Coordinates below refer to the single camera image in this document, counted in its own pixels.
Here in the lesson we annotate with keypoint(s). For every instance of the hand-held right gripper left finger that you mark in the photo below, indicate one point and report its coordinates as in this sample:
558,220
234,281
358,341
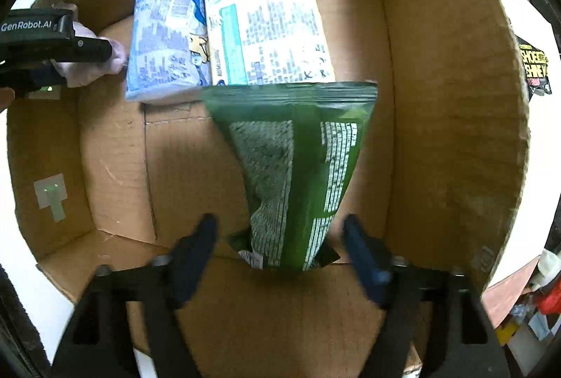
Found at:
205,234

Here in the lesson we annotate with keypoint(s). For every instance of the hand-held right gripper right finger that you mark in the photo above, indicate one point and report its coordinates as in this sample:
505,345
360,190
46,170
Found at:
358,247

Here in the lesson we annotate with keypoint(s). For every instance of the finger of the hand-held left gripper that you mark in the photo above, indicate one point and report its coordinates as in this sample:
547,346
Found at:
94,49

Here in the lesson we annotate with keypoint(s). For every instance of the white soft plastic packet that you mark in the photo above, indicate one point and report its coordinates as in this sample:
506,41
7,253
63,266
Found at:
99,71

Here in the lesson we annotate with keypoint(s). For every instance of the blue white tissue pack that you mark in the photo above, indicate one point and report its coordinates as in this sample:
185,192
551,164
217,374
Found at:
163,49

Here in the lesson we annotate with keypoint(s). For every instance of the green snack packet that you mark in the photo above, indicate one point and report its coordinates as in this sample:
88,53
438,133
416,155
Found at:
291,167

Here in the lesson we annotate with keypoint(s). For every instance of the brown cardboard box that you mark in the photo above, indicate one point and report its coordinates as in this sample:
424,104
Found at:
456,106

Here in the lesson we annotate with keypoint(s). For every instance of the white teal tissue pack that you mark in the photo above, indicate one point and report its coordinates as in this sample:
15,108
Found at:
267,23

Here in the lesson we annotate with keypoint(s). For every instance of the white plastic item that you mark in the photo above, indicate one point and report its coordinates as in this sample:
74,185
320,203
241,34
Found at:
549,268

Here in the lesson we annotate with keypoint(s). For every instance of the red item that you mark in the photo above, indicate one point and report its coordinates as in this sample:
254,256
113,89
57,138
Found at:
550,302

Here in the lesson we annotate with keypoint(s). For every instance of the black yellow printed bag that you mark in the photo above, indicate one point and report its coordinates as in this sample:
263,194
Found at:
533,67

